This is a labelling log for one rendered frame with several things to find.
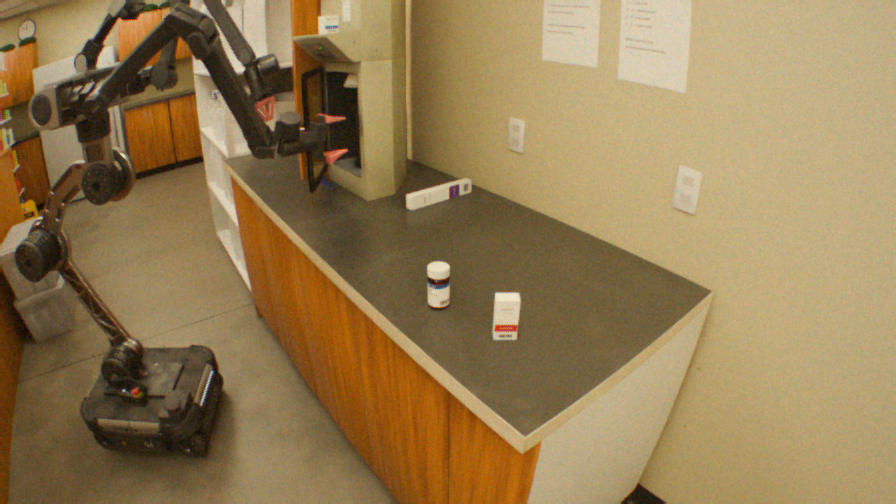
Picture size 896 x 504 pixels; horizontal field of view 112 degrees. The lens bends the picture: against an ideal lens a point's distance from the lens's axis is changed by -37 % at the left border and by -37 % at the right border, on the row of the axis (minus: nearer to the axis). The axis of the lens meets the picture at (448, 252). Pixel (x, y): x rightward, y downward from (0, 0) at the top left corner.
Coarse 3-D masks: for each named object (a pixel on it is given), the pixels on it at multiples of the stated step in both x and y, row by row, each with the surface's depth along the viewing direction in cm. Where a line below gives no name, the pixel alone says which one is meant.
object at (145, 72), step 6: (144, 66) 136; (150, 66) 137; (138, 72) 134; (144, 72) 135; (150, 72) 137; (138, 78) 135; (144, 78) 136; (132, 84) 135; (138, 84) 136; (144, 84) 138; (150, 84) 140; (132, 90) 136; (138, 90) 139; (144, 90) 144
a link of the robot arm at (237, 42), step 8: (208, 0) 134; (216, 0) 135; (208, 8) 135; (216, 8) 135; (224, 8) 137; (216, 16) 136; (224, 16) 137; (224, 24) 138; (232, 24) 138; (224, 32) 138; (232, 32) 139; (240, 32) 141; (232, 40) 139; (240, 40) 140; (232, 48) 140; (240, 48) 140; (248, 48) 141
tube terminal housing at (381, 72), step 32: (352, 0) 132; (384, 0) 133; (384, 32) 138; (352, 64) 142; (384, 64) 143; (384, 96) 147; (384, 128) 152; (384, 160) 157; (352, 192) 167; (384, 192) 162
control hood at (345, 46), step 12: (300, 36) 144; (312, 36) 135; (324, 36) 129; (336, 36) 129; (348, 36) 131; (336, 48) 133; (348, 48) 133; (324, 60) 152; (336, 60) 144; (348, 60) 137; (360, 60) 137
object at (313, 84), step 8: (304, 72) 136; (312, 80) 146; (320, 80) 159; (312, 88) 147; (320, 88) 160; (312, 96) 147; (320, 96) 160; (304, 104) 137; (312, 104) 148; (320, 104) 161; (304, 112) 138; (312, 112) 148; (320, 112) 161; (304, 120) 139; (312, 120) 149; (304, 128) 141; (312, 160) 150; (320, 168) 164; (312, 192) 151
